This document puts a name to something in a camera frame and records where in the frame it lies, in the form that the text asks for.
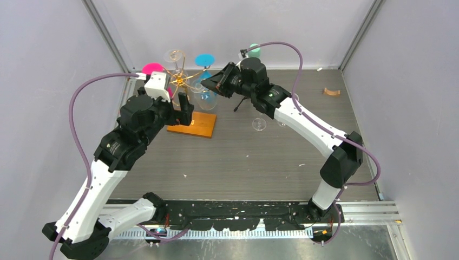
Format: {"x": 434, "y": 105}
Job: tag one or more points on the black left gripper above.
{"x": 186, "y": 108}

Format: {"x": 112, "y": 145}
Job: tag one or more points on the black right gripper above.
{"x": 217, "y": 81}

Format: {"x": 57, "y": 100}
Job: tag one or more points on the clear tall flute glass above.
{"x": 259, "y": 124}

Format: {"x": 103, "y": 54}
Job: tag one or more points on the clear patterned tumbler glass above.
{"x": 205, "y": 98}

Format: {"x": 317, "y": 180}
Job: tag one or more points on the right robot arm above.
{"x": 342, "y": 158}

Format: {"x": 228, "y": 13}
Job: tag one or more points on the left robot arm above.
{"x": 82, "y": 232}

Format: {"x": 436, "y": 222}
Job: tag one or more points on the blue wine glass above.
{"x": 205, "y": 61}

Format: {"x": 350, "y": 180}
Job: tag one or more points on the pink wine glass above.
{"x": 153, "y": 67}

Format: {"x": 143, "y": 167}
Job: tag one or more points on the orange wooden rack base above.
{"x": 202, "y": 125}

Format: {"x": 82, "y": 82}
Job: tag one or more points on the clear rear wine glass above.
{"x": 177, "y": 58}

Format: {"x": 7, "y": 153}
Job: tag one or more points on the black tripod mic stand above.
{"x": 240, "y": 103}

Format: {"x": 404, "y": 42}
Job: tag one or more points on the mint green microphone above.
{"x": 253, "y": 51}

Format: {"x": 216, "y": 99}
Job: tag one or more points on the brown curved wooden block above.
{"x": 329, "y": 92}

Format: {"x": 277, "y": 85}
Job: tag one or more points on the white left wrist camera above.
{"x": 157, "y": 86}

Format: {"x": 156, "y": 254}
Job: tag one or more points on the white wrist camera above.
{"x": 157, "y": 86}
{"x": 243, "y": 54}

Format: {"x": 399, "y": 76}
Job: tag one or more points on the gold wire glass rack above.
{"x": 181, "y": 83}

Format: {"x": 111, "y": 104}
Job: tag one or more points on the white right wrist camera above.
{"x": 243, "y": 54}

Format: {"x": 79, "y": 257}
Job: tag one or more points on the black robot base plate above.
{"x": 203, "y": 215}

